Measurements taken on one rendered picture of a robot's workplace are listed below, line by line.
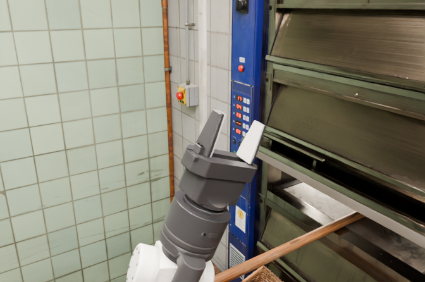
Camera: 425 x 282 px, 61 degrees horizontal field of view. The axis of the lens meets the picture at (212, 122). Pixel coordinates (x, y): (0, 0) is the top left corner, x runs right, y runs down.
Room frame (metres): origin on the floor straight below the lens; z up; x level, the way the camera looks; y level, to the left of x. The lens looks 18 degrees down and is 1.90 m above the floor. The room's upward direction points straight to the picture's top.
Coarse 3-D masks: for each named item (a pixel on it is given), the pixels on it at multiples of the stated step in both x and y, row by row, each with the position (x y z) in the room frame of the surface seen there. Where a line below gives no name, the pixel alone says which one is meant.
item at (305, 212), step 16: (272, 192) 1.29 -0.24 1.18; (288, 208) 1.20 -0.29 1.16; (304, 208) 1.17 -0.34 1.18; (320, 224) 1.07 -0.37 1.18; (336, 240) 1.01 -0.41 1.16; (352, 240) 0.98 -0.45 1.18; (368, 256) 0.91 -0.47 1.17; (384, 256) 0.90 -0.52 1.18; (384, 272) 0.87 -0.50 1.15; (400, 272) 0.84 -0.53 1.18; (416, 272) 0.84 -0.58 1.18
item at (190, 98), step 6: (180, 84) 1.82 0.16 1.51; (192, 84) 1.82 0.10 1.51; (180, 90) 1.80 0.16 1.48; (186, 90) 1.75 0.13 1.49; (192, 90) 1.76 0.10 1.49; (198, 90) 1.78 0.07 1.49; (186, 96) 1.75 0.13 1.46; (192, 96) 1.76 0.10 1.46; (198, 96) 1.78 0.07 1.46; (180, 102) 1.80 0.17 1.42; (186, 102) 1.75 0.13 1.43; (192, 102) 1.76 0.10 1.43; (198, 102) 1.78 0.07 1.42
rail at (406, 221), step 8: (264, 152) 1.12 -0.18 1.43; (272, 152) 1.09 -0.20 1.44; (280, 160) 1.06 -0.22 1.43; (288, 160) 1.03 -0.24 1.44; (296, 168) 1.00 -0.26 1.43; (304, 168) 0.97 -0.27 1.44; (312, 176) 0.94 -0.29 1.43; (320, 176) 0.92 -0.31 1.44; (328, 184) 0.89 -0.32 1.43; (336, 184) 0.87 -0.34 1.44; (344, 192) 0.85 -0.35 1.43; (352, 192) 0.83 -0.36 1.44; (360, 200) 0.80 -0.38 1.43; (368, 200) 0.79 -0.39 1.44; (376, 208) 0.77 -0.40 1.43; (384, 208) 0.75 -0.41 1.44; (392, 216) 0.73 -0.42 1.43; (400, 216) 0.72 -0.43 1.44; (408, 216) 0.72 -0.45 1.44; (408, 224) 0.70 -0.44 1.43; (416, 224) 0.69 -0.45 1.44; (424, 224) 0.68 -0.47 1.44; (424, 232) 0.67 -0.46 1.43
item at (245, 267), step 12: (348, 216) 1.07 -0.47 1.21; (360, 216) 1.09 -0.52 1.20; (324, 228) 1.00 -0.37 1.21; (336, 228) 1.02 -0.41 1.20; (300, 240) 0.94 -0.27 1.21; (312, 240) 0.96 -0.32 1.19; (264, 252) 0.89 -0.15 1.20; (276, 252) 0.89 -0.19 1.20; (288, 252) 0.91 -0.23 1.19; (240, 264) 0.84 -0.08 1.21; (252, 264) 0.84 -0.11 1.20; (264, 264) 0.86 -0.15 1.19; (216, 276) 0.79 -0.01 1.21; (228, 276) 0.80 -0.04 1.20
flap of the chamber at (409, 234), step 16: (240, 144) 1.23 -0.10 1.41; (272, 160) 1.08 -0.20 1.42; (304, 160) 1.12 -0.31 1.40; (304, 176) 0.96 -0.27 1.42; (336, 176) 0.99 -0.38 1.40; (352, 176) 1.02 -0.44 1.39; (336, 192) 0.86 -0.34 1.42; (368, 192) 0.90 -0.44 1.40; (384, 192) 0.92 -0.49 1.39; (352, 208) 0.81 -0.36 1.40; (368, 208) 0.78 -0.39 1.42; (400, 208) 0.81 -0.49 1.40; (416, 208) 0.83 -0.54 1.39; (384, 224) 0.74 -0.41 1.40; (400, 224) 0.71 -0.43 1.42; (416, 240) 0.67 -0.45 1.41
